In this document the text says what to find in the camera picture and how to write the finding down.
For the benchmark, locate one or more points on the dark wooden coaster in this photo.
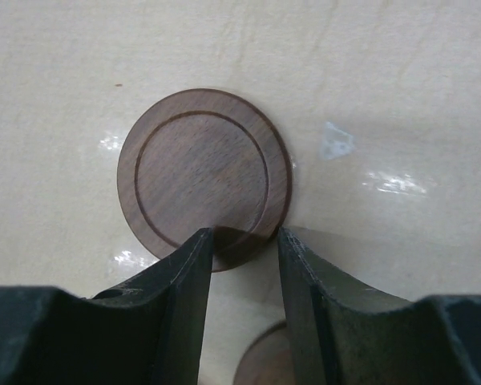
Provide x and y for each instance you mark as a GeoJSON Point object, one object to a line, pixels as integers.
{"type": "Point", "coordinates": [205, 158]}
{"type": "Point", "coordinates": [267, 360]}

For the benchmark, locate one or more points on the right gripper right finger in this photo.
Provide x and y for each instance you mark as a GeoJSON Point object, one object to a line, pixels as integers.
{"type": "Point", "coordinates": [342, 331]}

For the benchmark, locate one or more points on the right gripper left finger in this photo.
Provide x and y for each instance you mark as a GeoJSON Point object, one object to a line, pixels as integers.
{"type": "Point", "coordinates": [148, 329]}

